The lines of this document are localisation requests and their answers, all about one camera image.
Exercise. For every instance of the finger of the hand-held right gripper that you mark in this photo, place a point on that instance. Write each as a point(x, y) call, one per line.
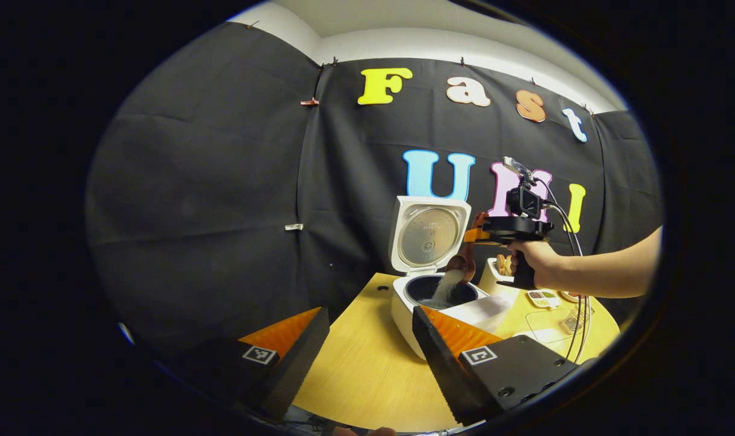
point(475, 233)

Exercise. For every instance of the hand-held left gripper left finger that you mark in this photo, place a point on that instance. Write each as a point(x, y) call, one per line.
point(294, 363)

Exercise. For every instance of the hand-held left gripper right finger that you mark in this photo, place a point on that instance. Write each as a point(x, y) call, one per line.
point(443, 369)

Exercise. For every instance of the brown wooden spoon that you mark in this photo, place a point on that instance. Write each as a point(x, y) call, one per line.
point(458, 263)

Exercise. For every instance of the white rice grains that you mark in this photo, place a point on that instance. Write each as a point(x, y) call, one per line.
point(447, 287)

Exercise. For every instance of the white rice cooker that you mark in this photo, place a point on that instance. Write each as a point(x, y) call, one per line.
point(403, 309)

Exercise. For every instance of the toasted bread slice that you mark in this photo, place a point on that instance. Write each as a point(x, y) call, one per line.
point(500, 265)
point(508, 261)

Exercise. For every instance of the white toaster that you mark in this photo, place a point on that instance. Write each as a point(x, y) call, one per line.
point(491, 275)

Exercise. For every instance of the white divided grain dish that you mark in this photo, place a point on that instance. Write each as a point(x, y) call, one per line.
point(543, 298)

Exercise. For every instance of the round white plate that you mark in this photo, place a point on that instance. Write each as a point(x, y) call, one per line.
point(570, 297)

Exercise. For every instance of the clear plastic container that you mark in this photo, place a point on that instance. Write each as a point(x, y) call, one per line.
point(543, 330)

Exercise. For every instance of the small white clip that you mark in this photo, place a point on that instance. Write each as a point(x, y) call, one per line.
point(293, 227)

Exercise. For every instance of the black backdrop cloth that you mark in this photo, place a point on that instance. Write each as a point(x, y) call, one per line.
point(222, 181)

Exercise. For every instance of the small red clip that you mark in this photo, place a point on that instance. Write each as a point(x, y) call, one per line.
point(309, 102)

